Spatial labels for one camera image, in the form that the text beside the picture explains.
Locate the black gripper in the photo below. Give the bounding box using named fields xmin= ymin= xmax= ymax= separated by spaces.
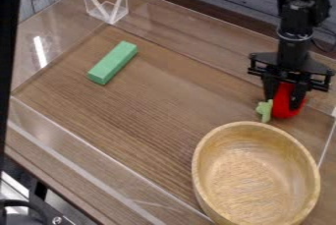
xmin=248 ymin=52 xmax=335 ymax=110

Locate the red plush strawberry toy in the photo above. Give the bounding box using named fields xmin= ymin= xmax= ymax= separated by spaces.
xmin=256 ymin=83 xmax=304 ymax=123

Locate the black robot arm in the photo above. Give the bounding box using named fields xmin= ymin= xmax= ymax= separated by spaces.
xmin=248 ymin=0 xmax=336 ymax=112

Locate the wooden bowl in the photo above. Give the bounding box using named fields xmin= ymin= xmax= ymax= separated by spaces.
xmin=192 ymin=121 xmax=320 ymax=225

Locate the green rectangular block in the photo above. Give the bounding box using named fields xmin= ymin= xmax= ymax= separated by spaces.
xmin=87 ymin=41 xmax=137 ymax=84

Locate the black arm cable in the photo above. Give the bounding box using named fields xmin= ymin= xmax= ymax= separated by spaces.
xmin=309 ymin=26 xmax=336 ymax=54

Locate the clear acrylic tray enclosure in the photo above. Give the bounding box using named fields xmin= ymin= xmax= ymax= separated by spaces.
xmin=0 ymin=0 xmax=336 ymax=225

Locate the clear acrylic corner bracket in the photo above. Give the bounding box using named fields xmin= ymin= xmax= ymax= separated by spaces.
xmin=84 ymin=0 xmax=128 ymax=25

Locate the black metal table frame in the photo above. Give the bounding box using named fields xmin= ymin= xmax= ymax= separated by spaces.
xmin=0 ymin=151 xmax=89 ymax=225

